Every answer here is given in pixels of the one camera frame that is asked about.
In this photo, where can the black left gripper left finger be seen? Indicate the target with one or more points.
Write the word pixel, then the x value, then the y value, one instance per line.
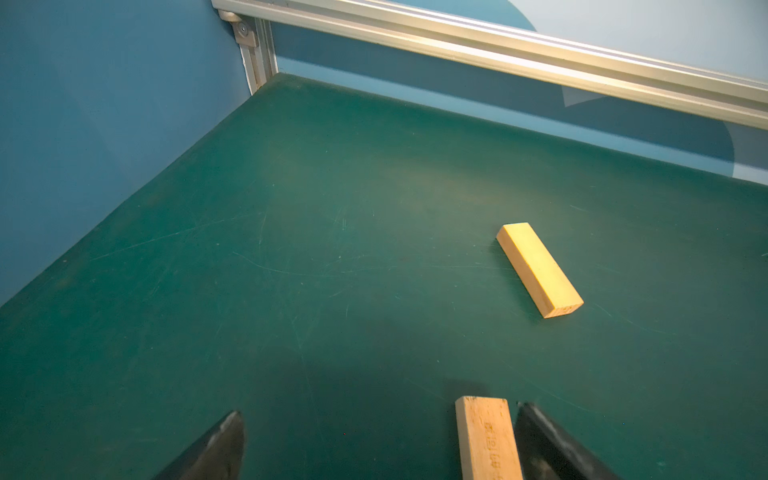
pixel 217 454

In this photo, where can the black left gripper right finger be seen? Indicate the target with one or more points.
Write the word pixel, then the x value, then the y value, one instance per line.
pixel 548 451

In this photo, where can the light wood block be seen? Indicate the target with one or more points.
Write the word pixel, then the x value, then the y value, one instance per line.
pixel 548 286

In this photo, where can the aluminium left corner post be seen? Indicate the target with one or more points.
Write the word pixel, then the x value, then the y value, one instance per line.
pixel 255 40

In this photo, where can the aluminium back frame rail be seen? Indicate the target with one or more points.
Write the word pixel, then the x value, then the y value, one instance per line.
pixel 524 53

